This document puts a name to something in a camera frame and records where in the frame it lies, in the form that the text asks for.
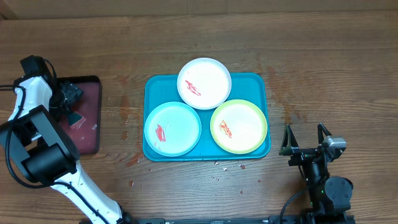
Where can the teal plastic serving tray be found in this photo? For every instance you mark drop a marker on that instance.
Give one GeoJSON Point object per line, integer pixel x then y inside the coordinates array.
{"type": "Point", "coordinates": [245, 86]}

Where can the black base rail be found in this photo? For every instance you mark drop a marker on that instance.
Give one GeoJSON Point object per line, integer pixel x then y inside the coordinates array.
{"type": "Point", "coordinates": [273, 219]}

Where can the yellow-green rimmed plate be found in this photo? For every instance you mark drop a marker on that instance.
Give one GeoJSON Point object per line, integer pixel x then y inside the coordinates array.
{"type": "Point", "coordinates": [238, 126]}

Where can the white plate with red stain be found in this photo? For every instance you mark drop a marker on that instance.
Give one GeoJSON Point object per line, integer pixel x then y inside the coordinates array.
{"type": "Point", "coordinates": [204, 83]}

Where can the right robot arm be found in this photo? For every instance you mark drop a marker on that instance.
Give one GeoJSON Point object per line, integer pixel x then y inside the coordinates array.
{"type": "Point", "coordinates": [329, 195]}

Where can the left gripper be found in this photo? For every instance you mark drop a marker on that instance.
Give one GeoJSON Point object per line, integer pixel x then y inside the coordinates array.
{"type": "Point", "coordinates": [73, 93]}

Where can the black tray with red water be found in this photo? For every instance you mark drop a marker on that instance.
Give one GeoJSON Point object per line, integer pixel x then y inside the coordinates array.
{"type": "Point", "coordinates": [87, 137]}

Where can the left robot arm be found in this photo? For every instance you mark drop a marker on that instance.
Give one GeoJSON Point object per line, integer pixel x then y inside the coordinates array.
{"type": "Point", "coordinates": [53, 122]}

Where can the light blue plate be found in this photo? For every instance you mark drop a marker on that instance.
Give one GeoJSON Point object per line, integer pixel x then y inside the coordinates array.
{"type": "Point", "coordinates": [172, 129]}

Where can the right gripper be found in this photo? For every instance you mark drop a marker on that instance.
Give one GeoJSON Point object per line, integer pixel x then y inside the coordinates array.
{"type": "Point", "coordinates": [302, 154]}

